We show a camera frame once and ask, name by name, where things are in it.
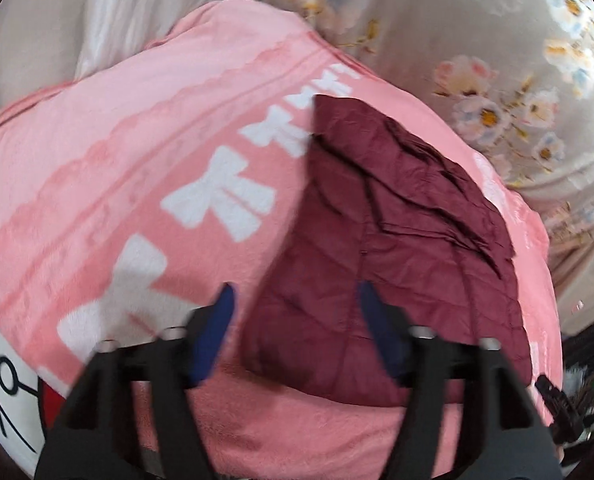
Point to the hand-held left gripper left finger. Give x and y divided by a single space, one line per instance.
209 340

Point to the maroon puffer jacket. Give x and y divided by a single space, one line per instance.
357 220

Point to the pink printed blanket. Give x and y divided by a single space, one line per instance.
127 160

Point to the grey floral bed sheet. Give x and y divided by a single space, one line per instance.
427 20

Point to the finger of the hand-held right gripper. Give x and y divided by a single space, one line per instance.
562 410

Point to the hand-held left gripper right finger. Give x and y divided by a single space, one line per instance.
382 335

